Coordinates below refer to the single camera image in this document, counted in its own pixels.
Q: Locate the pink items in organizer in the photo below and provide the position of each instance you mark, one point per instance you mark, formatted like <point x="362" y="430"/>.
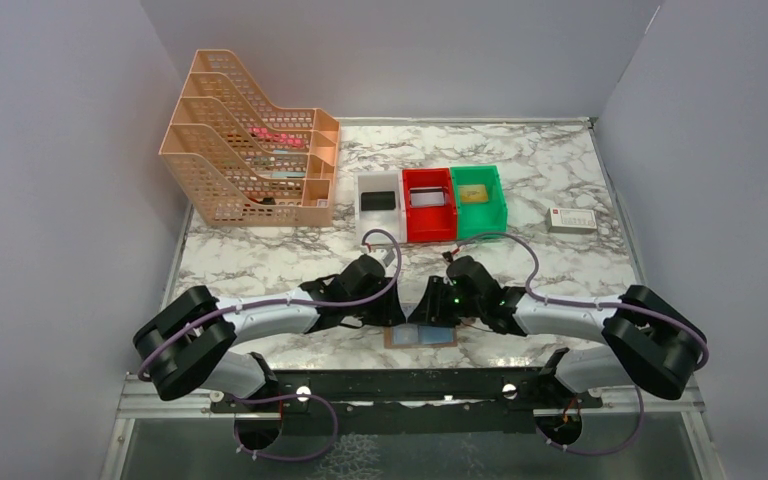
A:
<point x="276" y="140"/>

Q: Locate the black mounting rail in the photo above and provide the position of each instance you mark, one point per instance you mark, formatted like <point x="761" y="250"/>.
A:
<point x="302" y="399"/>

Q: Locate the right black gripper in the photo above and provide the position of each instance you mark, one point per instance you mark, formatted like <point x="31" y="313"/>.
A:
<point x="430" y="310"/>

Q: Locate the green plastic bin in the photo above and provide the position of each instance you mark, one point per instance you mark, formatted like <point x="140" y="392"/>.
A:
<point x="473" y="219"/>

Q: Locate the white card in red bin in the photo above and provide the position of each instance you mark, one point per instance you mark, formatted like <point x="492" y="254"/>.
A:
<point x="427" y="197"/>

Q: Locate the black credit card from holder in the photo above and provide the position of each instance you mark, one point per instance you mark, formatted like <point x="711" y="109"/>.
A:
<point x="378" y="201"/>

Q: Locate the aluminium frame rail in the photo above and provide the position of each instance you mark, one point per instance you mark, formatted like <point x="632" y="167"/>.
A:
<point x="138" y="401"/>

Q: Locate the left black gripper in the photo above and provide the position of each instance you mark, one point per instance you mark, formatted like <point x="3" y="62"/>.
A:
<point x="390" y="312"/>

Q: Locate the white VIP card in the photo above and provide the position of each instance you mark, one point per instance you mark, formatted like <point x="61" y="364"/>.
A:
<point x="404" y="336"/>

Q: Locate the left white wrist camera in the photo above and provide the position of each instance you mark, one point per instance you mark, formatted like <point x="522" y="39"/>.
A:
<point x="386" y="256"/>

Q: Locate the white plastic bin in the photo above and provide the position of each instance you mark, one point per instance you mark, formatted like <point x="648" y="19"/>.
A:
<point x="393" y="221"/>

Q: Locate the white box with red label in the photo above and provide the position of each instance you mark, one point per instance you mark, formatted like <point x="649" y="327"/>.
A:
<point x="571" y="221"/>

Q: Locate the red black stamp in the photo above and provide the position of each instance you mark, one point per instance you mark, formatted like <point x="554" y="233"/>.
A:
<point x="264" y="200"/>

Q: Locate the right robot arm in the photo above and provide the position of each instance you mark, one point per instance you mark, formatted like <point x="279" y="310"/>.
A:
<point x="638" y="339"/>

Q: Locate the light blue credit card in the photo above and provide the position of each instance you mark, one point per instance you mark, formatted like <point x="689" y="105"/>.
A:
<point x="430" y="335"/>

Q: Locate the gold card in green bin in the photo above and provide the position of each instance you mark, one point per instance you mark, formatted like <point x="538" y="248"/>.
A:
<point x="473" y="194"/>

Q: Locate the red plastic bin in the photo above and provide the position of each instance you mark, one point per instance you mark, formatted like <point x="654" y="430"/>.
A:
<point x="431" y="214"/>

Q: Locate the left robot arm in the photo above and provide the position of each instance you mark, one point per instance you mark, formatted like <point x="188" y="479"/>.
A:
<point x="187" y="344"/>

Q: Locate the peach plastic file organizer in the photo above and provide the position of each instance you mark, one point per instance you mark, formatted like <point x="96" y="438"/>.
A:
<point x="208" y="149"/>

